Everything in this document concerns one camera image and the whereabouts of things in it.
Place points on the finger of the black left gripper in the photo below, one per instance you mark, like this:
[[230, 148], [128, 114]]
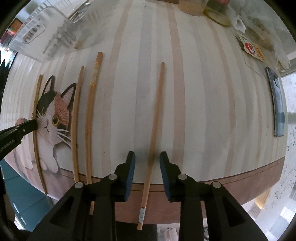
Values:
[[12, 137]]

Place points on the thin wooden chopstick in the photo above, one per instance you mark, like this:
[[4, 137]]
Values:
[[35, 144]]

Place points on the wooden chopstick with worn tip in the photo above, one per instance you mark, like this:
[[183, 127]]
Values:
[[89, 116]]

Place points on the clear plastic utensil tray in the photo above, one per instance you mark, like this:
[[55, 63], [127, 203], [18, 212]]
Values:
[[55, 28]]

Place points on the crumpled clear plastic bag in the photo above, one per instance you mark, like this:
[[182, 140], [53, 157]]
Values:
[[265, 28]]

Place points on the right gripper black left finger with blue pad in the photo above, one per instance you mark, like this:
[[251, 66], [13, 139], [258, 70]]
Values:
[[115, 187]]

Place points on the wooden chopstick with white label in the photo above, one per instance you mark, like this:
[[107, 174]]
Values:
[[152, 146]]

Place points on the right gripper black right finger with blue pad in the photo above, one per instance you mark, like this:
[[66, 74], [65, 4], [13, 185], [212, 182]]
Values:
[[189, 193]]

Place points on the red white card packet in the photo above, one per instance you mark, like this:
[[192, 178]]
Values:
[[250, 47]]

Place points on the blue smartphone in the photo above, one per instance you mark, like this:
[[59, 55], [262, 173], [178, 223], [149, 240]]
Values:
[[278, 102]]

